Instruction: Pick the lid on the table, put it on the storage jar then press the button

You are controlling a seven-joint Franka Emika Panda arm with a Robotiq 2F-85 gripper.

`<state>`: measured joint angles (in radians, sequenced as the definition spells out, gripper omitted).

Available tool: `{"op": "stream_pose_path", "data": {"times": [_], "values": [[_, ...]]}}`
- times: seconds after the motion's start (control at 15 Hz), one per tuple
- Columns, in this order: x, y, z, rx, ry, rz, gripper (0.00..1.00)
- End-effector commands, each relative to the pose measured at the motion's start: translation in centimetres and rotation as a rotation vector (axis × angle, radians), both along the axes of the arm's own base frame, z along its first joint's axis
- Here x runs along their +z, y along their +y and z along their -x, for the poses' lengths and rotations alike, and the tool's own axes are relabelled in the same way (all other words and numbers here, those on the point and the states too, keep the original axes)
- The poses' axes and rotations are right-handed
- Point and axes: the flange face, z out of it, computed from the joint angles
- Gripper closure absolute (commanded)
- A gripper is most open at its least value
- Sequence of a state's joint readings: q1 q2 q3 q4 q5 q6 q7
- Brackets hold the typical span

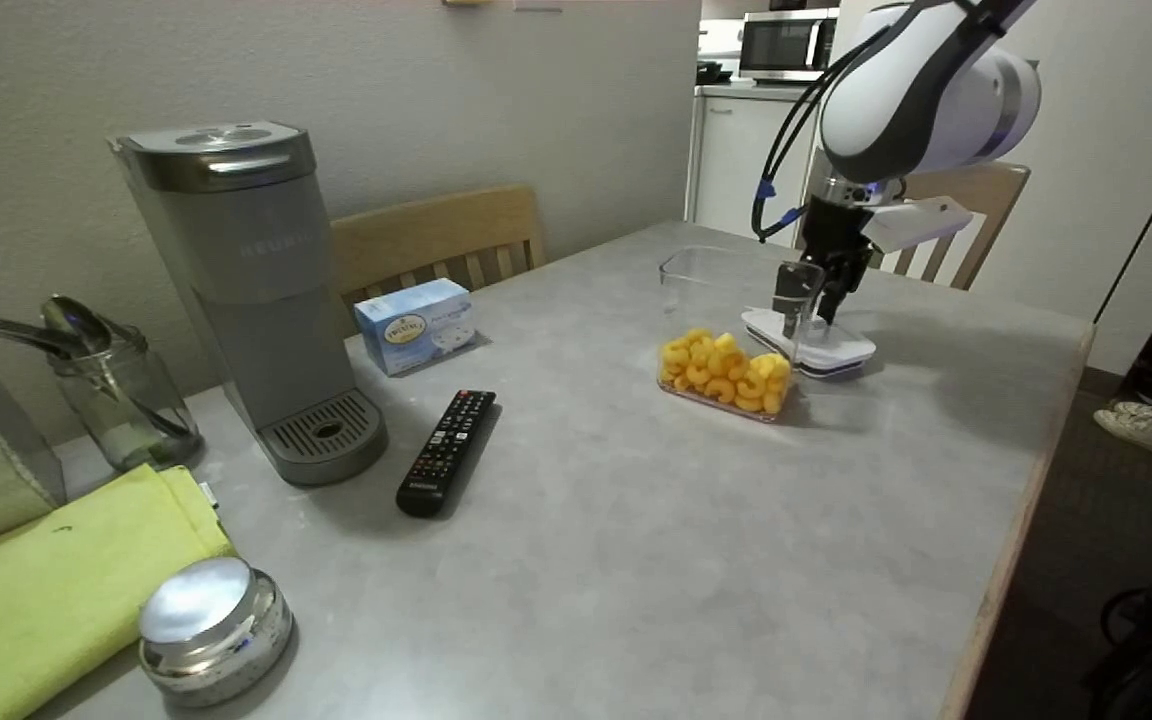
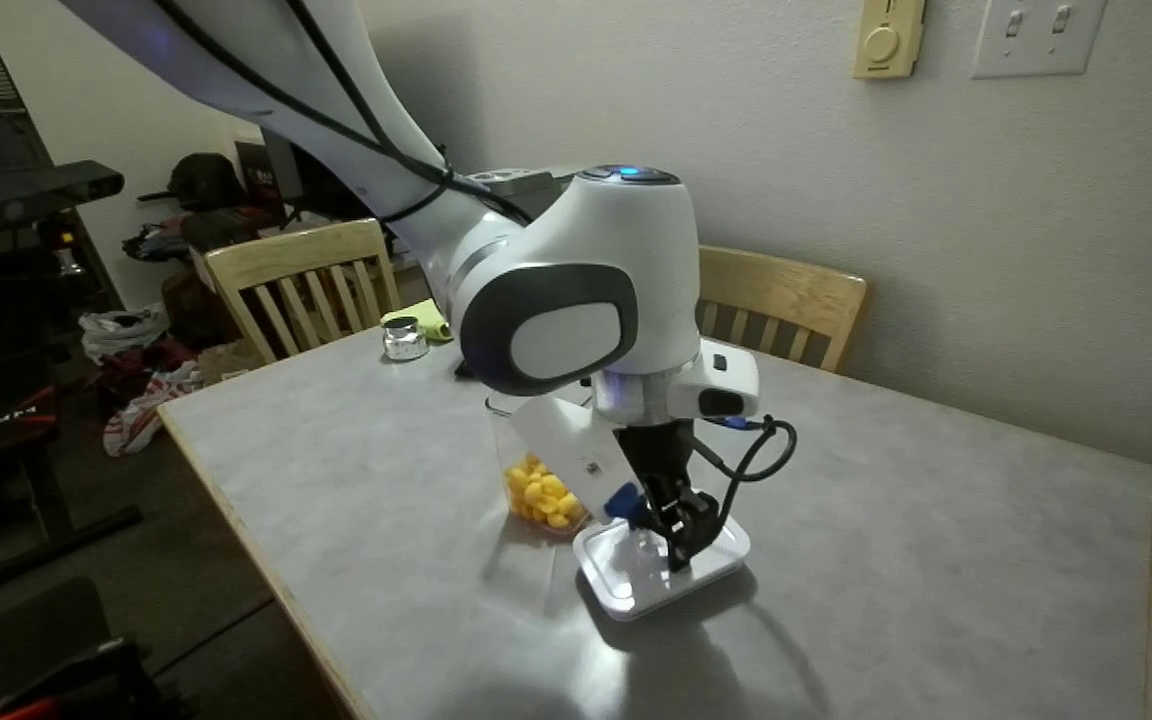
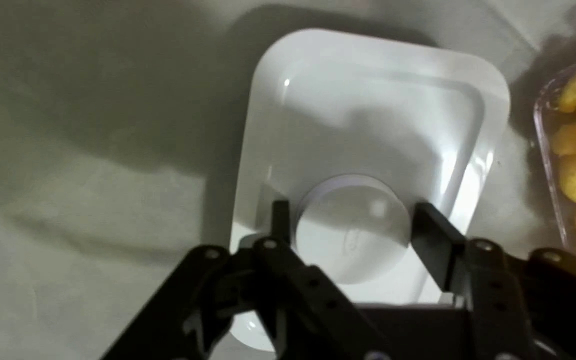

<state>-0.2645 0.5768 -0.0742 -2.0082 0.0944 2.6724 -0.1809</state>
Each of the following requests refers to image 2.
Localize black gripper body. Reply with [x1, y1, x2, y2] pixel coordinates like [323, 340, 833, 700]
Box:
[612, 414, 706, 507]

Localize white rounded box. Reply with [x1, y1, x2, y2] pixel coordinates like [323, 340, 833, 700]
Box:
[572, 511, 757, 624]

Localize clear plastic storage jar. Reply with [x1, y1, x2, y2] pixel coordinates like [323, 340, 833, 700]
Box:
[484, 390, 609, 541]

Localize small glass jar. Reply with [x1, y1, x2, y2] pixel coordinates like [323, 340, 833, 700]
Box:
[377, 312, 433, 366]

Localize yellow puffed snacks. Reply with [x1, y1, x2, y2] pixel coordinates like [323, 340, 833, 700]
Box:
[506, 455, 592, 536]

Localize wooden slat-back chair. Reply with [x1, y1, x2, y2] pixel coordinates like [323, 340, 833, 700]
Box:
[691, 241, 871, 374]
[199, 217, 405, 366]

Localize black monitor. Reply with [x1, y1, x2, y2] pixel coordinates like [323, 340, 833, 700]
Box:
[232, 124, 401, 242]

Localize pile of clothes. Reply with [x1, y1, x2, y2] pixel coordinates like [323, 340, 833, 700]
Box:
[73, 300, 262, 461]

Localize black and red bag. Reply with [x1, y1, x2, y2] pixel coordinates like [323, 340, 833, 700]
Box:
[0, 634, 185, 720]

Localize black equipment stand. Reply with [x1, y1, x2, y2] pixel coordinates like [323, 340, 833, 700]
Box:
[0, 217, 150, 590]

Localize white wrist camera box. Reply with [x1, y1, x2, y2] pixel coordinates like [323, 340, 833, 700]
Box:
[691, 333, 764, 429]

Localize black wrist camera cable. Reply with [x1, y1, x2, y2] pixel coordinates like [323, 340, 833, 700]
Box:
[688, 412, 802, 533]

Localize beige wall thermostat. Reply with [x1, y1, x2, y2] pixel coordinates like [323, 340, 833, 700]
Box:
[851, 0, 931, 82]

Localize white light switch plate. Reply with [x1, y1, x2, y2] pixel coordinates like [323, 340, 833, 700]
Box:
[968, 0, 1111, 80]

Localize black stereo camera bar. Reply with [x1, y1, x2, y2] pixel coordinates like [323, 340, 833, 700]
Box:
[0, 154, 129, 226]

